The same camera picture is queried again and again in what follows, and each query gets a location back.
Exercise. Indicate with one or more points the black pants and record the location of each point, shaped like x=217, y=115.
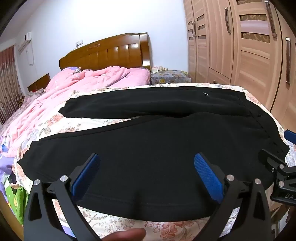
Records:
x=150, y=143

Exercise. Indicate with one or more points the green bag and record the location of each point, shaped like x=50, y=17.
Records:
x=18, y=199

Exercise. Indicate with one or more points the small wooden nightstand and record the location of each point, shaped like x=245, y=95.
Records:
x=40, y=82

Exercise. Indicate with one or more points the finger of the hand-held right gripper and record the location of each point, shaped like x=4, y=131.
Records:
x=290, y=135
x=268, y=160

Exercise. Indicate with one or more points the light wooden wardrobe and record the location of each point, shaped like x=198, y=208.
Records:
x=249, y=60

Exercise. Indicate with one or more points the white wall socket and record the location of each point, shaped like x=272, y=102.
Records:
x=79, y=42

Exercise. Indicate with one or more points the floral bed sheet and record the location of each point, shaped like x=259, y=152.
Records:
x=173, y=229

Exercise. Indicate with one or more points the person's left hand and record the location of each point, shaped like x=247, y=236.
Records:
x=127, y=235

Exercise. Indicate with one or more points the purple cloth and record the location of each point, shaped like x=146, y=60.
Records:
x=5, y=166

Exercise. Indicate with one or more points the pink quilt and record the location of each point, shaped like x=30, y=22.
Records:
x=69, y=88

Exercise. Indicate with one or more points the red patterned curtain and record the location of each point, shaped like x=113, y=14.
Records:
x=9, y=81

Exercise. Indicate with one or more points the wooden headboard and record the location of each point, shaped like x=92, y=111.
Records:
x=111, y=53

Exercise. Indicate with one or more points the nightstand with floral cloth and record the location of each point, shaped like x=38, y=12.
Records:
x=168, y=76

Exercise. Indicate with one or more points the purple floral pillow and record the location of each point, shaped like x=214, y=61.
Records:
x=74, y=70

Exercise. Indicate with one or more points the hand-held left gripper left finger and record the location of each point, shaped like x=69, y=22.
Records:
x=85, y=176

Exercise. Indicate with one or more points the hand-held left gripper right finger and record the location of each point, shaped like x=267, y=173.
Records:
x=208, y=178

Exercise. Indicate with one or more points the white air conditioner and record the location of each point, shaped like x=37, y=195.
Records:
x=24, y=42

